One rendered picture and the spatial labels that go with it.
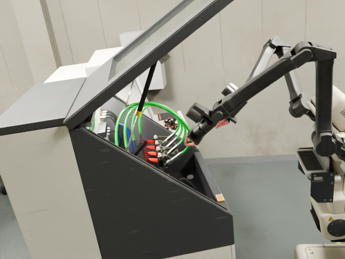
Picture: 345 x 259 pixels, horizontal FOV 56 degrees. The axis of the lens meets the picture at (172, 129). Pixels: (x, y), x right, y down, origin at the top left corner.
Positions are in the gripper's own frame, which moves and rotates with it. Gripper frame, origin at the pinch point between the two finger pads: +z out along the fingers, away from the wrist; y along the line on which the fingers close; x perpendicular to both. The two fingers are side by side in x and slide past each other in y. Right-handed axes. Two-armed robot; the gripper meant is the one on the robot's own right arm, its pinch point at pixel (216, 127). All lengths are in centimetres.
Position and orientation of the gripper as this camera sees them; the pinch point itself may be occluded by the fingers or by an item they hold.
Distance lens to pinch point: 164.7
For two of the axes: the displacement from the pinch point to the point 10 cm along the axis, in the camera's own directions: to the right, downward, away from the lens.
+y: -7.9, -6.0, -1.5
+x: -1.2, 3.9, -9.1
